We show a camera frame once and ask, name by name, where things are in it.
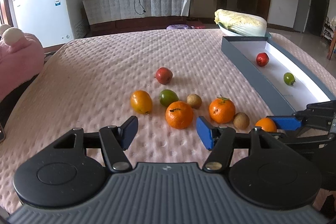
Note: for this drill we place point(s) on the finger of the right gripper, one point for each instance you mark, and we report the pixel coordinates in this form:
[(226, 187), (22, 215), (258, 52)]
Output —
[(288, 123)]

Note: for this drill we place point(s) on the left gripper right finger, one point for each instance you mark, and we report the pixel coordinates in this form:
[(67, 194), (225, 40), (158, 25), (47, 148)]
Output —
[(259, 168)]

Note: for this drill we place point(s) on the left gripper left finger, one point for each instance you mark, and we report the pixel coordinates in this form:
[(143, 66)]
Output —
[(75, 167)]

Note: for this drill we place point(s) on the small orange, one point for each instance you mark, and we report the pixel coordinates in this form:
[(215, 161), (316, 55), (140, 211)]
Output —
[(266, 124)]

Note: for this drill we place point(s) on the green tomato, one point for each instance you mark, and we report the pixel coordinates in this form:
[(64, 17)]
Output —
[(289, 79)]

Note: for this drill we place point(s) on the red apple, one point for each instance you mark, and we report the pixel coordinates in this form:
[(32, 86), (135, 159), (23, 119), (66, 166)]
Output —
[(164, 75), (262, 59)]

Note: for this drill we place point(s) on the large orange mandarin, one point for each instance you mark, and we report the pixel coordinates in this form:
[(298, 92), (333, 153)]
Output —
[(179, 115)]

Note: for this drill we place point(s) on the green lime fruit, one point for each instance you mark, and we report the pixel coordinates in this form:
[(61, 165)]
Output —
[(167, 97)]

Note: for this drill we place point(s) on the brown kiwi right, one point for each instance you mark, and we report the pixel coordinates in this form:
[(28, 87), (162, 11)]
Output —
[(241, 121)]

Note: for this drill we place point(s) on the brown kiwi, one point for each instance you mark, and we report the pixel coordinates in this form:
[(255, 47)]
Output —
[(241, 121), (194, 101)]

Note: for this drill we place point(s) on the grey white cardboard box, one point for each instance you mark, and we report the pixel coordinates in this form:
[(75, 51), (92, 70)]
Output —
[(268, 80)]

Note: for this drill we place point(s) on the mandarin with green stem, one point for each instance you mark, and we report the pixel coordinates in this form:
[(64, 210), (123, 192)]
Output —
[(222, 110)]

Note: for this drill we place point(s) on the brown kiwi middle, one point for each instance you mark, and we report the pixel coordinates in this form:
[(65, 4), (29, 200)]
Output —
[(194, 101)]

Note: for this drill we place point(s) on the napa cabbage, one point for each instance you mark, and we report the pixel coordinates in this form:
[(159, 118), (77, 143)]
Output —
[(234, 23)]

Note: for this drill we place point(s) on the yellow orange oval fruit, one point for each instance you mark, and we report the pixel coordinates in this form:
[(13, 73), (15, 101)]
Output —
[(141, 102)]

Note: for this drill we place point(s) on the pink quilted table cover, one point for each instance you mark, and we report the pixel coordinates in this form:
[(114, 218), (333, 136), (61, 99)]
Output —
[(88, 84)]

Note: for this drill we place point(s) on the pink plush toy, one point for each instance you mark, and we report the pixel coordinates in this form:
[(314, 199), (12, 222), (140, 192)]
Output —
[(22, 57)]

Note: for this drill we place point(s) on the purple plastic object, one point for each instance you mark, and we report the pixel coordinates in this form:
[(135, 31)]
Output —
[(180, 27)]

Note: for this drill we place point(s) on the white chest freezer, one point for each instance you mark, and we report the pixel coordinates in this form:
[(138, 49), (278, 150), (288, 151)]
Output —
[(53, 22)]

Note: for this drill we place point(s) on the dark wooden tv cabinet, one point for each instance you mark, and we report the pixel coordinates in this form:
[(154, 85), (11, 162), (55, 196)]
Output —
[(146, 24)]

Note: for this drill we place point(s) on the white lace cabinet cloth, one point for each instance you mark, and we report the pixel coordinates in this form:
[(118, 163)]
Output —
[(99, 11)]

